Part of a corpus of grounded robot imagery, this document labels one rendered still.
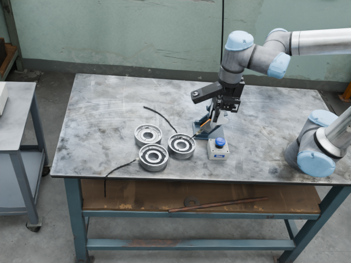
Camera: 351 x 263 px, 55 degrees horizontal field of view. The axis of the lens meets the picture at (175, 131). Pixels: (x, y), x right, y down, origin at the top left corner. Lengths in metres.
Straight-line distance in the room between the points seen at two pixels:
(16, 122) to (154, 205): 0.69
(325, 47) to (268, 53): 0.18
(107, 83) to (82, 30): 1.30
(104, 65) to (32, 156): 1.20
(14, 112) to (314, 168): 1.25
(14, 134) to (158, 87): 0.65
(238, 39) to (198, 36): 1.83
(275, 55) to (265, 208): 0.74
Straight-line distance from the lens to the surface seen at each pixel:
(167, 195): 1.46
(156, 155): 1.23
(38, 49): 3.00
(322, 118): 1.28
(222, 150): 1.27
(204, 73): 3.03
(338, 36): 1.12
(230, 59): 1.04
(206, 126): 1.22
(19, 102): 1.70
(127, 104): 1.46
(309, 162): 1.17
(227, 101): 1.13
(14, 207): 1.84
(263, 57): 1.03
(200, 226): 2.05
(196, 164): 1.26
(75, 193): 1.33
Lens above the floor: 1.73
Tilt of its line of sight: 43 degrees down
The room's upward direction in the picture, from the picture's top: 10 degrees clockwise
